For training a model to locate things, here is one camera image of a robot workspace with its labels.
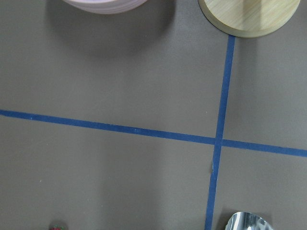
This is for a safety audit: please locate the shiny steel spoon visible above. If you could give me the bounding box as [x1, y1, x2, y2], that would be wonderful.
[225, 212, 273, 230]

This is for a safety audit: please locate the pink ice bucket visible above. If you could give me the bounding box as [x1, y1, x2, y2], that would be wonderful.
[64, 0, 147, 14]

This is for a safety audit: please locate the red strawberry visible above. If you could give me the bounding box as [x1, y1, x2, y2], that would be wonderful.
[49, 224, 66, 230]

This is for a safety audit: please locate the round wooden coaster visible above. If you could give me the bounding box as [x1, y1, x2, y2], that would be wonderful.
[198, 0, 300, 38]

